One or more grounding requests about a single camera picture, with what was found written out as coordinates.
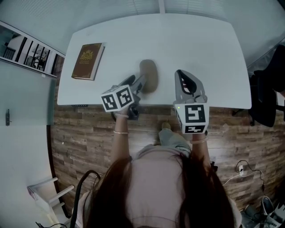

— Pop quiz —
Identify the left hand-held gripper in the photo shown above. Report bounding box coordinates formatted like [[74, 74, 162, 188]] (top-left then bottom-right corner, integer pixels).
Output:
[[100, 74, 147, 121]]

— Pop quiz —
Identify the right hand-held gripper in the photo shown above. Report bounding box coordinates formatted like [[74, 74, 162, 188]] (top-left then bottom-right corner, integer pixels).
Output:
[[173, 69, 210, 135]]

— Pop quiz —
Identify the person's right forearm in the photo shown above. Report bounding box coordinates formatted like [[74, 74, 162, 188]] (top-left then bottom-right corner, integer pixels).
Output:
[[188, 133, 212, 169]]

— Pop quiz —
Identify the person's left forearm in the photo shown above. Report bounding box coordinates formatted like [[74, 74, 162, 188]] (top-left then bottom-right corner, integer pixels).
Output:
[[110, 111, 132, 167]]

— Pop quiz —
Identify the brown hardcover book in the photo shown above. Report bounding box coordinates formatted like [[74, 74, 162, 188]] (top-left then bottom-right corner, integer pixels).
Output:
[[71, 42, 106, 81]]

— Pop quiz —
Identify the person's leg in grey jeans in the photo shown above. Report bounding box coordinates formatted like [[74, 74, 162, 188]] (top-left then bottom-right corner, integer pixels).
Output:
[[158, 128, 191, 158]]

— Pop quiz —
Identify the black office chair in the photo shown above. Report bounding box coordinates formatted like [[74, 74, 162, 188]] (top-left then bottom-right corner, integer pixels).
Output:
[[247, 44, 285, 128]]

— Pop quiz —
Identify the person's torso in pale top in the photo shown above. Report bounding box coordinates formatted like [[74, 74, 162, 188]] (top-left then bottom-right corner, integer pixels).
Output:
[[73, 144, 243, 228]]

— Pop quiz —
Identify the black metal railing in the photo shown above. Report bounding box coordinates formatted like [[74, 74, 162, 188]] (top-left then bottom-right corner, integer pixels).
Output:
[[3, 35, 59, 74]]

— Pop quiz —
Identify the grey sneaker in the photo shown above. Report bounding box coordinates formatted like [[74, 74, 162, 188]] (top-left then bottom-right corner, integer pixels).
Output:
[[241, 204, 268, 228], [261, 196, 285, 225]]

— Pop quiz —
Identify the white folding stool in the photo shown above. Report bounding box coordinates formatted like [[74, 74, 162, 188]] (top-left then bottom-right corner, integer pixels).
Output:
[[26, 177, 75, 220]]

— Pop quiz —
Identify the pale pink bracelet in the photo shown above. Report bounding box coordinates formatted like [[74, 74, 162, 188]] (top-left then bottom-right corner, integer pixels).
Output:
[[189, 136, 209, 145]]

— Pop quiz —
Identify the thin black floor cable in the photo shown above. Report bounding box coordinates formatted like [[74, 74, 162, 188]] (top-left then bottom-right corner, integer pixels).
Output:
[[236, 159, 267, 192]]

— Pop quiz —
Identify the thick black cable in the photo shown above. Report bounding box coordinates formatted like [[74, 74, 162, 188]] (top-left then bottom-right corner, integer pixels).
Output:
[[70, 169, 101, 228]]

